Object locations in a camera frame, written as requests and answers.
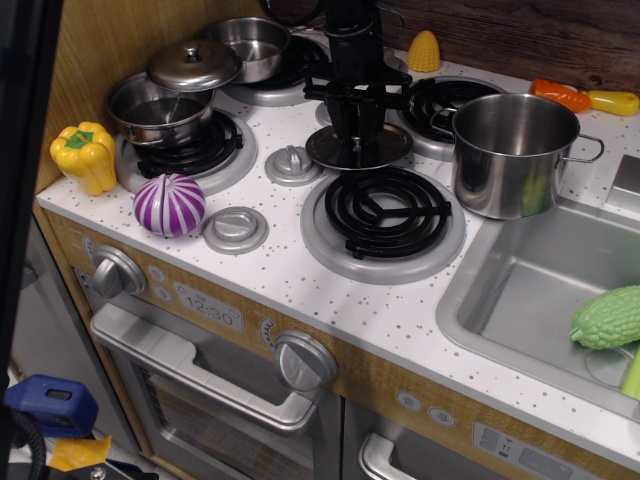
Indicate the grey right door handle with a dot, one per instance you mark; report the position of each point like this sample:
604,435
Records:
375,458

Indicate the green toy bitter gourd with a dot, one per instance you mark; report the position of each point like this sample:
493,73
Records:
608,320

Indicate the grey oven dial right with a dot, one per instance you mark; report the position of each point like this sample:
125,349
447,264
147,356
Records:
302,363

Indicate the black front left burner coil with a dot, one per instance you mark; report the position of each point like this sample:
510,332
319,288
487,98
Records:
211,147

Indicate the grey stove knob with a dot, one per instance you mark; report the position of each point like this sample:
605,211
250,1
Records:
393,61
292,166
322,115
235,230

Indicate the steel pan back left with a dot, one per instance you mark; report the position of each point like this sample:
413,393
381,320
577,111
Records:
259,43

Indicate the grey sink basin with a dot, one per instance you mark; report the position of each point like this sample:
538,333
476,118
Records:
519,284

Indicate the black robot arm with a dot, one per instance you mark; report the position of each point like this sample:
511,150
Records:
356,84

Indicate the purple striped toy onion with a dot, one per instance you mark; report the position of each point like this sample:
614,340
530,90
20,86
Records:
171,205

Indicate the black burner coil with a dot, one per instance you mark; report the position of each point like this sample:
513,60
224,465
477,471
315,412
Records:
435,100
387,213
300,53
211,147

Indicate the oven clock display panel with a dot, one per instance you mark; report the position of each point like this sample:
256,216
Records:
210,307

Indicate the blue clamp tool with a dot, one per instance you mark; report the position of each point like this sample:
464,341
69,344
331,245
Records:
60,408

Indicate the yellow toy bell pepper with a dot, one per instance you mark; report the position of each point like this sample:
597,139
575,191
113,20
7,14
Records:
86,154

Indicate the black back left burner coil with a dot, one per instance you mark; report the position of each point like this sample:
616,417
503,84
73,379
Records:
300,53

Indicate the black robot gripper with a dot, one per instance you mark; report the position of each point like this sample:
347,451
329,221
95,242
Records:
356,71

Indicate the steel pot lid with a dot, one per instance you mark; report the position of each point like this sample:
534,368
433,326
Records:
391,144

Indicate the grey oven door handle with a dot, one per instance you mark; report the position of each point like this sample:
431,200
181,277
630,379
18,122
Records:
167,353

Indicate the grey stove knob middle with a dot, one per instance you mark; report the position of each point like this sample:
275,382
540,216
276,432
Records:
292,166

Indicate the black front right burner coil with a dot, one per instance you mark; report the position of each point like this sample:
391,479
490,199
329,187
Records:
387,213

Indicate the black back right burner coil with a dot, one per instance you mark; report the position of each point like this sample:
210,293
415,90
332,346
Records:
435,100

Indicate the grey stove knob front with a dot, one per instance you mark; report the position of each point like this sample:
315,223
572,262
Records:
235,230

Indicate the grey stove knob back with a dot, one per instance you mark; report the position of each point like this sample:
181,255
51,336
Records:
393,61

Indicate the yellow toy corn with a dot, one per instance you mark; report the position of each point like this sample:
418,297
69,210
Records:
424,53

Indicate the steel pot front left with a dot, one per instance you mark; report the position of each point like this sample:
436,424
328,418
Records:
148,114

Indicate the light green cup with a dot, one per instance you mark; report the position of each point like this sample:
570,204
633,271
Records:
630,385

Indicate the domed steel lid with knob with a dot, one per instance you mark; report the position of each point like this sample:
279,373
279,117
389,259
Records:
194,65

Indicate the grey stove knob upper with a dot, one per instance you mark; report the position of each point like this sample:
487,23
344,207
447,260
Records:
322,115

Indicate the grey oven dial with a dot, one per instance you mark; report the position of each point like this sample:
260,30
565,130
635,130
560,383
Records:
302,363
116,273

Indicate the orange toy carrot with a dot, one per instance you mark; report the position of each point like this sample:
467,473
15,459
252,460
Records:
572,99

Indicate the tall steel stock pot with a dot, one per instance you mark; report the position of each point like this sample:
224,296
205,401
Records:
510,152

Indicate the grey oven dial left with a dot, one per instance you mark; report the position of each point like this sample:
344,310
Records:
116,273

